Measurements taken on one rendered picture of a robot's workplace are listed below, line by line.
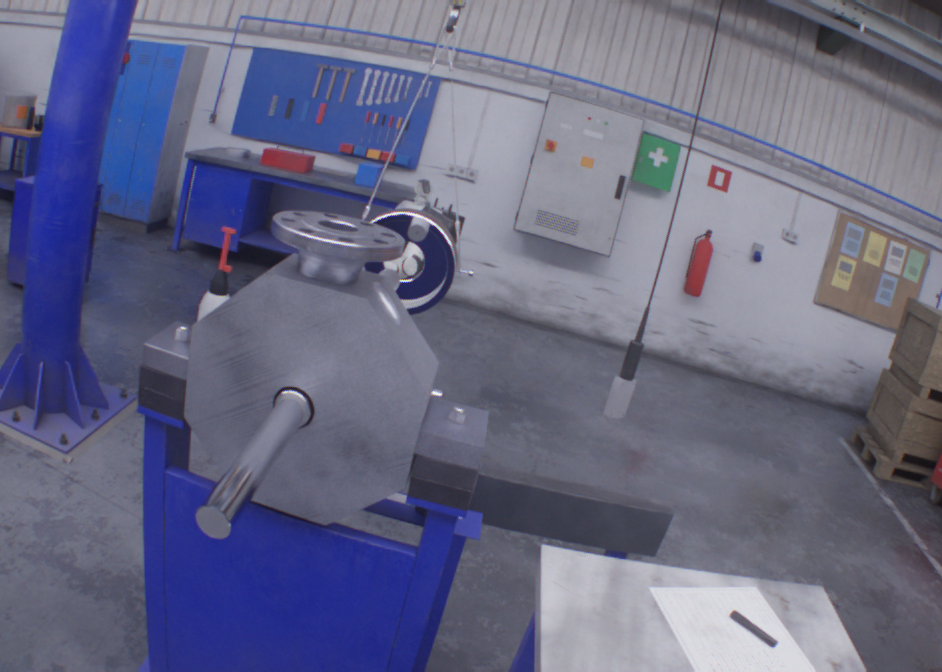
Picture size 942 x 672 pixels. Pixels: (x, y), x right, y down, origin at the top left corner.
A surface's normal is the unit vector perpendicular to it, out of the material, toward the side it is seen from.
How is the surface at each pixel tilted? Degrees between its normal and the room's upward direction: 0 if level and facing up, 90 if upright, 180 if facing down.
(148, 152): 90
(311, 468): 90
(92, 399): 90
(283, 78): 90
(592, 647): 0
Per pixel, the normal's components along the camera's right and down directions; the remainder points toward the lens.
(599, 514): -0.05, 0.26
